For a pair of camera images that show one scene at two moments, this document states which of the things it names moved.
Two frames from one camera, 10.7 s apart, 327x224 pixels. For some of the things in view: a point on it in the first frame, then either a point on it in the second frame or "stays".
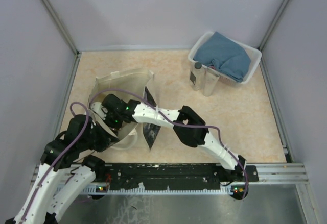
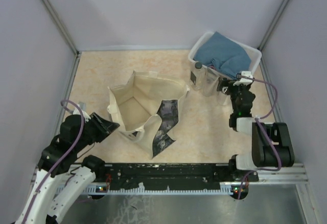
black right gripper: [117, 127] -> [223, 83]
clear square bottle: [197, 76] stays
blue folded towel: [230, 58] stays
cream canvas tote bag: [128, 84] -> [146, 109]
